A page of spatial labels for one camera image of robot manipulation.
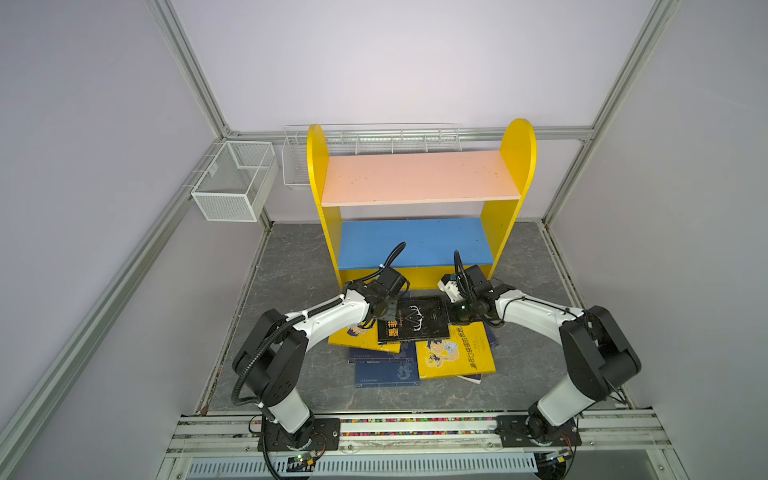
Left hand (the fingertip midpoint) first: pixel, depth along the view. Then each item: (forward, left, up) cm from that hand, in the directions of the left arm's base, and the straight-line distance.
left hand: (384, 310), depth 89 cm
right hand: (-2, -15, -2) cm, 16 cm away
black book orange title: (-3, -10, -1) cm, 10 cm away
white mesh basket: (+43, +48, +16) cm, 66 cm away
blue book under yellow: (-11, -31, -3) cm, 33 cm away
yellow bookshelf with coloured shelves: (+7, -12, +19) cm, 23 cm away
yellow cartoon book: (-7, +6, -2) cm, 10 cm away
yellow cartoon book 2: (-14, -22, -2) cm, 26 cm away
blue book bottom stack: (-15, +3, -6) cm, 16 cm away
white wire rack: (+45, +3, +30) cm, 54 cm away
